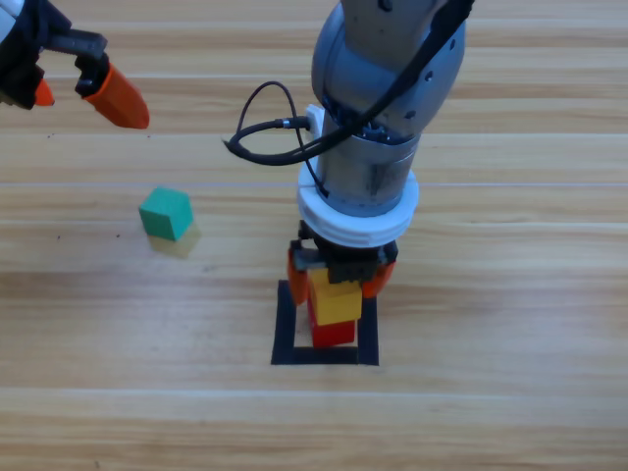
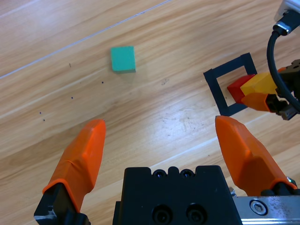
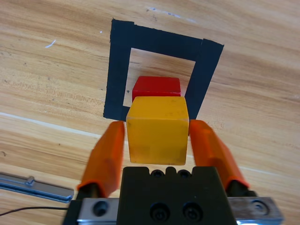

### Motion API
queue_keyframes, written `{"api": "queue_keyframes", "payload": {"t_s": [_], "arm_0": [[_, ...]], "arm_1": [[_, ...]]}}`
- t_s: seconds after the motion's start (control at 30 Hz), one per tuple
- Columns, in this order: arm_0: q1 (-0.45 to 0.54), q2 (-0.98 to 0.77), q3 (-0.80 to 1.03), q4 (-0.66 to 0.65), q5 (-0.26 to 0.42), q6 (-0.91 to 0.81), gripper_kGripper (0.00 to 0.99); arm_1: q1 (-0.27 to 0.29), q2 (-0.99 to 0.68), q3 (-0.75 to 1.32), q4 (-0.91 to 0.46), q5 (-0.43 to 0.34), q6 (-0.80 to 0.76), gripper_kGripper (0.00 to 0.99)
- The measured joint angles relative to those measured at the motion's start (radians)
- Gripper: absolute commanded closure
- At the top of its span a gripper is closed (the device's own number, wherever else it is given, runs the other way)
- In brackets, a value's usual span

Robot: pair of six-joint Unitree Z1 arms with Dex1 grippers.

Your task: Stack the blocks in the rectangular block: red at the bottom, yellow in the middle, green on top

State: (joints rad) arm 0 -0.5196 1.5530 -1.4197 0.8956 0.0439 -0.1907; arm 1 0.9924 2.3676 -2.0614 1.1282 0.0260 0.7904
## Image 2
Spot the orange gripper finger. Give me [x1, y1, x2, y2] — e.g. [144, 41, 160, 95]
[215, 115, 298, 196]
[34, 119, 106, 225]

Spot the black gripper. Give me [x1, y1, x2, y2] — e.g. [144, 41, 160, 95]
[240, 59, 300, 120]

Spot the yellow wooden block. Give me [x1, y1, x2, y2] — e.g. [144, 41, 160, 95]
[240, 72, 278, 96]

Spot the red wooden block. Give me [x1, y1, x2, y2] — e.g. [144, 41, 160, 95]
[226, 74, 256, 105]

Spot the green wooden block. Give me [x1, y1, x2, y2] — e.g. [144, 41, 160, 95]
[110, 45, 137, 73]

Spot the black tape square outline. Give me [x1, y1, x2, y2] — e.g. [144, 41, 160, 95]
[203, 53, 258, 117]

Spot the thick black camera cable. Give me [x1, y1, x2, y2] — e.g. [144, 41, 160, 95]
[267, 13, 300, 107]

